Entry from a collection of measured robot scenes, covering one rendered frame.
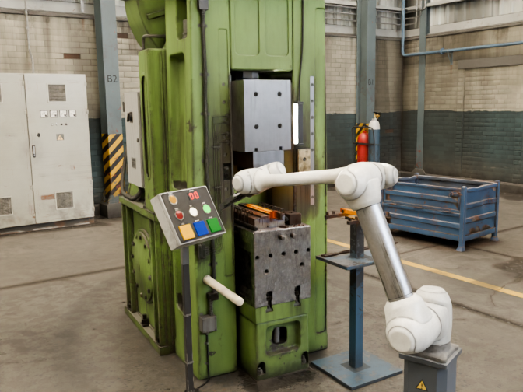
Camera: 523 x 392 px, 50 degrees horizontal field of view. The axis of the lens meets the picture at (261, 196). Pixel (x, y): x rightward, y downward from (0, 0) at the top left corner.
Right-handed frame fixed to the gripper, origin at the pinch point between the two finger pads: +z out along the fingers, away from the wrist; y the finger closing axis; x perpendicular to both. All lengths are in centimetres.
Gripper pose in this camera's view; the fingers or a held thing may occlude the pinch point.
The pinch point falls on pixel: (225, 204)
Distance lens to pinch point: 290.2
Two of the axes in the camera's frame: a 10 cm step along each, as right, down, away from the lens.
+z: -6.8, 4.2, 6.0
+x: -4.1, -9.0, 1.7
